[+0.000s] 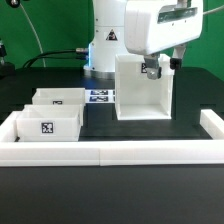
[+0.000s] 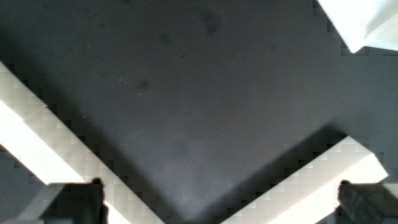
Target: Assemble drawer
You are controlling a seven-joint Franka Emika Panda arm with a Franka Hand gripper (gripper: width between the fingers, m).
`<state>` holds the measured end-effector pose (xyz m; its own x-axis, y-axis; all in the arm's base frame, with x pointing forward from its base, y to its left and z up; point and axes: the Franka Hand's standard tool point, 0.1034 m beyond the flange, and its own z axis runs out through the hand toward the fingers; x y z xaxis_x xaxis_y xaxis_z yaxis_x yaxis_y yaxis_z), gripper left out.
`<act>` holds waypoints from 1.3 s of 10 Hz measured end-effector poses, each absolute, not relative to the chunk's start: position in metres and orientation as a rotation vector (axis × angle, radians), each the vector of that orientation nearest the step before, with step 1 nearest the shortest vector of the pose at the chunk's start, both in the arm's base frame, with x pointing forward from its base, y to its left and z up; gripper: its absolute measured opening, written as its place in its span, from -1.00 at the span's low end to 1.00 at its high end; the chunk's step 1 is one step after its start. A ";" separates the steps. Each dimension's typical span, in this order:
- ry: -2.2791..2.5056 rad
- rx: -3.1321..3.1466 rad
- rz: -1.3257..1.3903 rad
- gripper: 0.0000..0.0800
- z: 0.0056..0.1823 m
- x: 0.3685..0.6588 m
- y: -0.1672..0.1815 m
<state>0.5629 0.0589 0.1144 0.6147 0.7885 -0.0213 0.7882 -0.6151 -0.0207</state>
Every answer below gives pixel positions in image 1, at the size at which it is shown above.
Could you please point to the white drawer box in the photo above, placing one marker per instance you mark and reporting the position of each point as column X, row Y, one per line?
column 61, row 96
column 50, row 123

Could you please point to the black raised platform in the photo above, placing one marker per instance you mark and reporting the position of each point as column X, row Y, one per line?
column 101, row 124

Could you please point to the white U-shaped fence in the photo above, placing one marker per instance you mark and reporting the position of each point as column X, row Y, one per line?
column 113, row 153

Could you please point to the white drawer cabinet frame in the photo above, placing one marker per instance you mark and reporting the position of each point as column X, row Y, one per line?
column 136, row 96

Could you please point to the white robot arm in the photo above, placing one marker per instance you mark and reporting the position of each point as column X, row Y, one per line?
column 108, row 40

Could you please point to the black stand at left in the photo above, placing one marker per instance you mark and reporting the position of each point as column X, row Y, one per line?
column 6, row 68

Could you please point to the white marker plate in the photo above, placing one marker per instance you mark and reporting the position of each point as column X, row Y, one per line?
column 99, row 96

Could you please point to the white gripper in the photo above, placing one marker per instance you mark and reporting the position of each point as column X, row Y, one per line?
column 151, row 26

